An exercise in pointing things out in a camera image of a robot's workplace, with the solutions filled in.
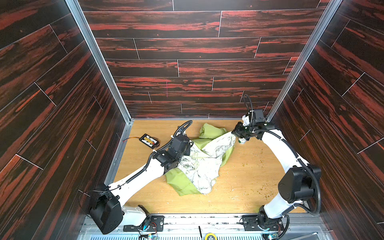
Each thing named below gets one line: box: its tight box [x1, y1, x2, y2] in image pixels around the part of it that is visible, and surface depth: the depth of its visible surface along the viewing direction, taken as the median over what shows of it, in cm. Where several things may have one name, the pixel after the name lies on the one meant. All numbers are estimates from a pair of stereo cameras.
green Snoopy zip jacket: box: [166, 123, 237, 196], surface depth 89 cm
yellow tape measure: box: [205, 232, 218, 240], surface depth 70 cm
